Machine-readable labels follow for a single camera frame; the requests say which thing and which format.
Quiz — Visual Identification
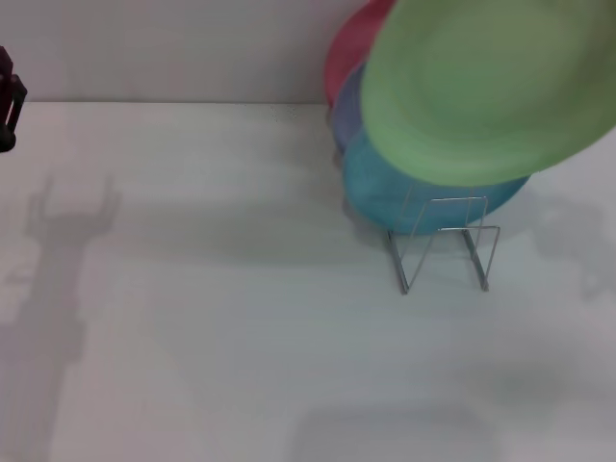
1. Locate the silver wire plate rack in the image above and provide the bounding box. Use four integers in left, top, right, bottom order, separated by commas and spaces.
387, 194, 501, 295

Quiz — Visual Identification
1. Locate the cyan plastic plate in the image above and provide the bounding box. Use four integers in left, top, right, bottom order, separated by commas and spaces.
342, 129, 533, 237

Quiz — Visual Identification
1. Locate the green plastic plate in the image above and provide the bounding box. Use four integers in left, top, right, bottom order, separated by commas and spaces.
359, 0, 616, 187

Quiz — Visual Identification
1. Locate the purple plastic plate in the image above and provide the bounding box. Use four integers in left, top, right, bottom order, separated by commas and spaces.
331, 62, 370, 153

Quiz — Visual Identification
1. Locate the red plastic plate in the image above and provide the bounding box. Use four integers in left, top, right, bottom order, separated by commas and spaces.
324, 0, 398, 110

